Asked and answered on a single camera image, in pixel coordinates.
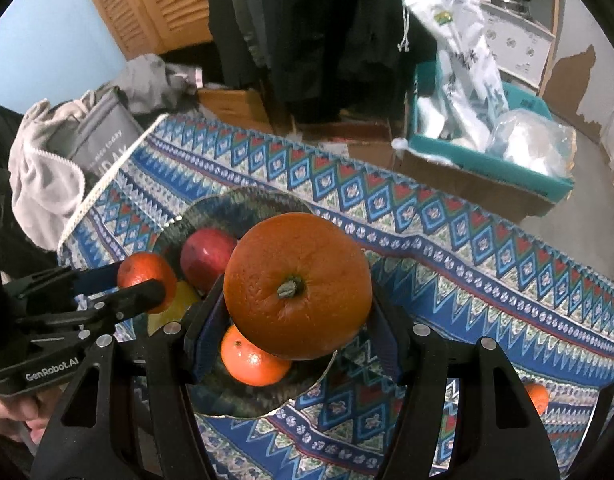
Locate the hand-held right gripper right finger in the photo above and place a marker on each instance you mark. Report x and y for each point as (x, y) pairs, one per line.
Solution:
(387, 350)

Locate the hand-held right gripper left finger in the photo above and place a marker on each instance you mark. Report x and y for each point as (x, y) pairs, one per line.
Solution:
(207, 345)

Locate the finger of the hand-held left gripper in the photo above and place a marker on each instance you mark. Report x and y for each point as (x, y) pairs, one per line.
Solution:
(94, 280)
(132, 300)

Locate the small tangerine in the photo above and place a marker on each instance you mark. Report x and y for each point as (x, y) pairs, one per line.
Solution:
(252, 362)
(144, 270)
(539, 397)

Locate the yellow-green pear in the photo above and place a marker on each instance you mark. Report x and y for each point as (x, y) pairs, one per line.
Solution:
(179, 302)

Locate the large red apple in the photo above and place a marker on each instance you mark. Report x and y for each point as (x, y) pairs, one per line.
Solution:
(204, 257)

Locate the large orange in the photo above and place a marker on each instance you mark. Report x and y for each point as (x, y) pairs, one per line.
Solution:
(307, 320)

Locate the person's left hand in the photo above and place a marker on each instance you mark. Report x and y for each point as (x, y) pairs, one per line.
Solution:
(7, 415)

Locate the blue patterned tablecloth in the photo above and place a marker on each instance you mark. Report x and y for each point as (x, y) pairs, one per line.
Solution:
(462, 270)

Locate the light grey towel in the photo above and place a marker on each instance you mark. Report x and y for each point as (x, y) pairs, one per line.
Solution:
(34, 185)

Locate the grey printed bag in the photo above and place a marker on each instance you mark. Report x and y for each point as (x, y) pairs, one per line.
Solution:
(107, 130)

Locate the dark cloth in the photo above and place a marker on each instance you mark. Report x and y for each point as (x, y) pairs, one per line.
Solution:
(2, 160)

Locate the large brown cardboard box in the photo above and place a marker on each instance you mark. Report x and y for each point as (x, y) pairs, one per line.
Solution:
(462, 185)

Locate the crumpled grey clothing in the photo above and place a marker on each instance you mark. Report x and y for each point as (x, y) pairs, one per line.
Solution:
(152, 75)

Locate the teal box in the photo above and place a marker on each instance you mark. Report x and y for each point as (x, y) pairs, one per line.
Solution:
(487, 160)

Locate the open brown cardboard box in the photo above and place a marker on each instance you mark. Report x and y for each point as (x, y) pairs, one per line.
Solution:
(357, 135)

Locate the small brown cardboard box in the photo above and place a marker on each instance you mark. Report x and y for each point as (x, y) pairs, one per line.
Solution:
(232, 102)

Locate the clear plastic bag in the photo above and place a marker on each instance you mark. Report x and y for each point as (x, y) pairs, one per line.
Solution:
(532, 145)

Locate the wooden louvered door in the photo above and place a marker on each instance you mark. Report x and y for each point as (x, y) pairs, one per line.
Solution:
(157, 0)

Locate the white printed bag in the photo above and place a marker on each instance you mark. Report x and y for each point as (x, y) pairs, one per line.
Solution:
(462, 50)

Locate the dark hanging clothes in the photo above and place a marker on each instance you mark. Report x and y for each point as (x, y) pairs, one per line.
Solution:
(327, 35)

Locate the wooden shelf unit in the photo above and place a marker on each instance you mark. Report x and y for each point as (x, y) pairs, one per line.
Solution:
(517, 45)

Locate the metal pot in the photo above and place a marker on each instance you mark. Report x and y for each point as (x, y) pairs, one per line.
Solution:
(507, 2)

